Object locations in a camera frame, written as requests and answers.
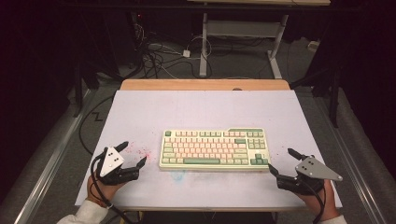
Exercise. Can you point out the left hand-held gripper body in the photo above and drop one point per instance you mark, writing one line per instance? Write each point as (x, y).
(110, 161)

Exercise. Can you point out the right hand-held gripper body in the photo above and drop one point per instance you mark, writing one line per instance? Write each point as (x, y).
(314, 169)

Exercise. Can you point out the green and cream keyboard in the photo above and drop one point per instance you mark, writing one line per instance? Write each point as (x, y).
(214, 149)

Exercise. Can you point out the person's left hand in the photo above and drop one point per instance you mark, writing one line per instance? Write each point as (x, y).
(99, 193)

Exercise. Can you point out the person's right hand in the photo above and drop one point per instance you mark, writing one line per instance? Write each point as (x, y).
(325, 203)

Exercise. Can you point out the black metal stand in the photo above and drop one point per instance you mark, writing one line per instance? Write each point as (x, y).
(334, 99)
(77, 99)

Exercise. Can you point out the white table mat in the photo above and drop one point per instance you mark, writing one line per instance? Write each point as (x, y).
(202, 109)

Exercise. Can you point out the wooden table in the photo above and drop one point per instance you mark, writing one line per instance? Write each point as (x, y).
(186, 84)

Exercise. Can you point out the small white box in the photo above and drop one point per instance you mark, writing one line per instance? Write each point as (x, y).
(313, 45)

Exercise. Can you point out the white power adapter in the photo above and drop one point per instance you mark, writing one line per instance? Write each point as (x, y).
(186, 53)

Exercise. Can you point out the grey metal floor rail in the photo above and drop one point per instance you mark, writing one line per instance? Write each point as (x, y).
(358, 174)
(49, 161)

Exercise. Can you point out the white metal desk frame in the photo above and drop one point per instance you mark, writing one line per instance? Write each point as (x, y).
(204, 46)

